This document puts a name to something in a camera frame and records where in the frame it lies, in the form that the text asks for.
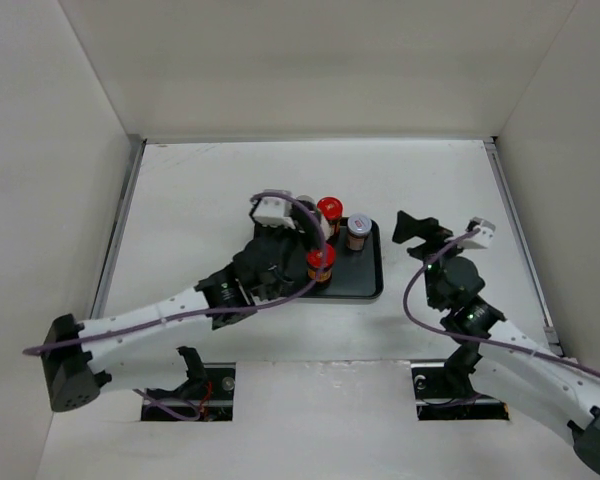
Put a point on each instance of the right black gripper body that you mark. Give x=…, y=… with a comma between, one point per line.
x=430, y=231

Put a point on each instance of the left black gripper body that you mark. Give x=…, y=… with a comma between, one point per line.
x=291, y=242

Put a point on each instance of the dark sauce jar red lid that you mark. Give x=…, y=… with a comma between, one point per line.
x=319, y=266

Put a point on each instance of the peppercorn bottle silver cap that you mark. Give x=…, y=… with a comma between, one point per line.
x=310, y=204

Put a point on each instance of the orange sauce jar red lid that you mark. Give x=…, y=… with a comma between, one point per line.
x=332, y=211

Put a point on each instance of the small jar pink label lid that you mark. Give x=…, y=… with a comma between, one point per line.
x=359, y=227

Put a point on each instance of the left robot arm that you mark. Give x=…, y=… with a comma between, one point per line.
x=153, y=346

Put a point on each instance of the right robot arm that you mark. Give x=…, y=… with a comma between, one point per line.
x=494, y=357

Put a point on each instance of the black rectangular tray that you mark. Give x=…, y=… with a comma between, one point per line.
x=356, y=275

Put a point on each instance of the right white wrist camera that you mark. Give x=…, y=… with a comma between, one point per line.
x=483, y=232

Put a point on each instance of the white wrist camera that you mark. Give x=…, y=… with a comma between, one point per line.
x=272, y=211
x=483, y=232

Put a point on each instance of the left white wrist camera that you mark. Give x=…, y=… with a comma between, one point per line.
x=272, y=211

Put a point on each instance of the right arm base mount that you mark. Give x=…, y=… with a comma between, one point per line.
x=443, y=391

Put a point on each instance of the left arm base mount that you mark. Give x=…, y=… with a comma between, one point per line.
x=205, y=395

